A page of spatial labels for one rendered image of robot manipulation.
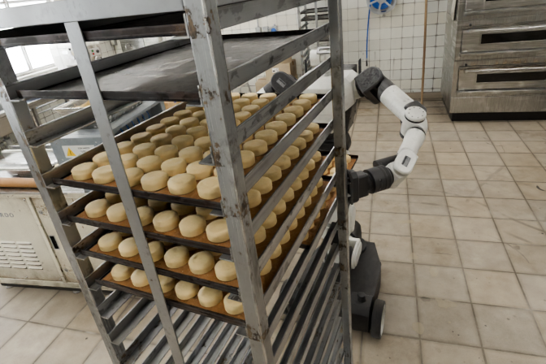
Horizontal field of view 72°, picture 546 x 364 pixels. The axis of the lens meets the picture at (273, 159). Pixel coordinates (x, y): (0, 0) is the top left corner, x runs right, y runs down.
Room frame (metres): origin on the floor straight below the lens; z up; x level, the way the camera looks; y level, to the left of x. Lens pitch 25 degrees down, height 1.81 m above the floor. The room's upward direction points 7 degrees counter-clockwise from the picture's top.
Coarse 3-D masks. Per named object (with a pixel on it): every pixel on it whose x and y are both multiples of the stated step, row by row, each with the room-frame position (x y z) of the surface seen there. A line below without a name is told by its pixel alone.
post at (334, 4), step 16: (336, 0) 1.04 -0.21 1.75; (336, 16) 1.04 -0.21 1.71; (336, 32) 1.04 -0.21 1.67; (336, 48) 1.04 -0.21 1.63; (336, 64) 1.04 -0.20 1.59; (336, 80) 1.04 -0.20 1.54; (336, 96) 1.04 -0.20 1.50; (336, 112) 1.04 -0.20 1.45; (336, 128) 1.04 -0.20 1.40; (336, 144) 1.04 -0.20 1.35; (336, 160) 1.04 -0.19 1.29; (336, 176) 1.04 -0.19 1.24; (336, 192) 1.05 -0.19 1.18; (352, 352) 1.05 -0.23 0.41
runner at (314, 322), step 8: (336, 264) 1.07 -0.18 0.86; (336, 272) 1.01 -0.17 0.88; (328, 280) 1.00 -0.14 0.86; (328, 288) 0.93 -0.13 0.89; (320, 296) 0.93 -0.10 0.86; (328, 296) 0.92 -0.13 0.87; (320, 304) 0.90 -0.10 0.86; (320, 312) 0.85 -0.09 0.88; (312, 320) 0.84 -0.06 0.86; (312, 328) 0.81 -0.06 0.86; (304, 336) 0.79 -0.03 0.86; (312, 336) 0.77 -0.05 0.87; (304, 344) 0.76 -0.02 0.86; (304, 352) 0.71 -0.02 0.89; (296, 360) 0.71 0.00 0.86; (304, 360) 0.71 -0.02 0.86
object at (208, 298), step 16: (320, 192) 0.99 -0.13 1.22; (304, 208) 0.88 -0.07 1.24; (304, 224) 0.83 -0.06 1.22; (288, 240) 0.77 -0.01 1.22; (272, 256) 0.71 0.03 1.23; (112, 272) 0.71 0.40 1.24; (128, 272) 0.70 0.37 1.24; (144, 272) 0.69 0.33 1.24; (272, 272) 0.66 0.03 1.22; (144, 288) 0.66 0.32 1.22; (176, 288) 0.63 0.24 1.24; (192, 288) 0.62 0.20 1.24; (208, 288) 0.62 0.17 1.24; (192, 304) 0.60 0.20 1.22; (208, 304) 0.58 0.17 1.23; (224, 304) 0.57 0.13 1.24; (240, 304) 0.56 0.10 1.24
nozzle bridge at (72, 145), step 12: (144, 108) 2.34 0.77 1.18; (156, 108) 2.54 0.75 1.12; (120, 120) 2.14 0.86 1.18; (132, 120) 2.32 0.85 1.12; (72, 132) 2.02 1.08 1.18; (84, 132) 1.99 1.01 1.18; (96, 132) 1.97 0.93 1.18; (120, 132) 2.18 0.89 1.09; (60, 144) 1.95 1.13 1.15; (72, 144) 1.93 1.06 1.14; (84, 144) 1.91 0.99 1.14; (96, 144) 1.89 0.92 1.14; (60, 156) 1.96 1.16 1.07; (72, 156) 1.94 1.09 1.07; (84, 192) 1.94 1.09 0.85
